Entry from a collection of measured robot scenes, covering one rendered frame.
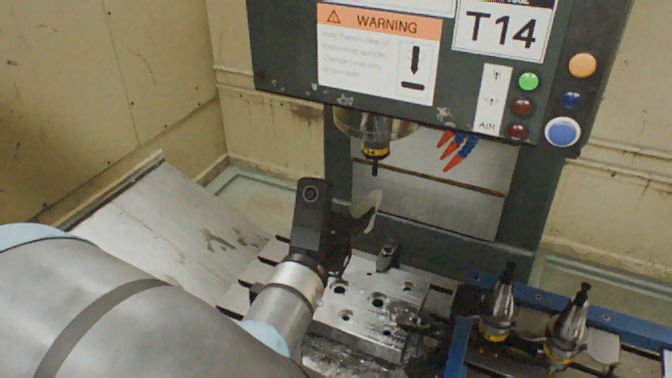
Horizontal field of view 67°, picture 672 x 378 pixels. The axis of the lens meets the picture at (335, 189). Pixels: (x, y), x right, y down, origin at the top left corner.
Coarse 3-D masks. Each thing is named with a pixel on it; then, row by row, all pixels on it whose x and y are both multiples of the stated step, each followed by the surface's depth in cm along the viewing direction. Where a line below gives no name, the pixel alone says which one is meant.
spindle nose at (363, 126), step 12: (336, 108) 87; (336, 120) 89; (348, 120) 85; (360, 120) 84; (372, 120) 83; (384, 120) 83; (396, 120) 83; (348, 132) 87; (360, 132) 85; (372, 132) 84; (384, 132) 84; (396, 132) 85; (408, 132) 86
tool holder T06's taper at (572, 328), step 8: (568, 304) 80; (576, 304) 78; (568, 312) 80; (576, 312) 79; (584, 312) 79; (560, 320) 81; (568, 320) 80; (576, 320) 79; (584, 320) 80; (560, 328) 82; (568, 328) 80; (576, 328) 80; (568, 336) 81; (576, 336) 81
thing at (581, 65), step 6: (582, 54) 52; (588, 54) 52; (570, 60) 53; (576, 60) 52; (582, 60) 52; (588, 60) 52; (594, 60) 52; (570, 66) 53; (576, 66) 53; (582, 66) 52; (588, 66) 52; (594, 66) 52; (576, 72) 53; (582, 72) 53; (588, 72) 53
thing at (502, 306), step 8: (496, 288) 84; (504, 288) 82; (512, 288) 82; (496, 296) 84; (504, 296) 83; (512, 296) 83; (488, 304) 86; (496, 304) 84; (504, 304) 84; (512, 304) 84; (496, 312) 85; (504, 312) 84; (512, 312) 85
